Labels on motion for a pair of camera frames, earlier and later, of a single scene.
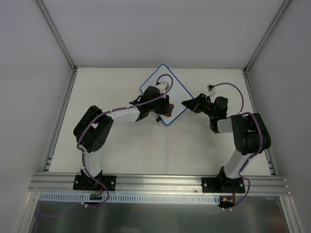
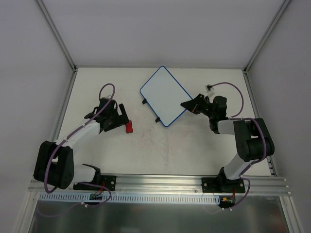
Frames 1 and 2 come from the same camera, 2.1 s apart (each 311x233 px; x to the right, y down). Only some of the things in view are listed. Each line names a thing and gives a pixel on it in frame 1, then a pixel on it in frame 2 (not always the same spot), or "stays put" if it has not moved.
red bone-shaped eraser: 171,106 to 129,127
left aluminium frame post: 54,29 stays put
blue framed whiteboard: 178,94 stays put
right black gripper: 199,104 stays put
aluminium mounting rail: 60,183 stays put
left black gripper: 163,106 to 123,114
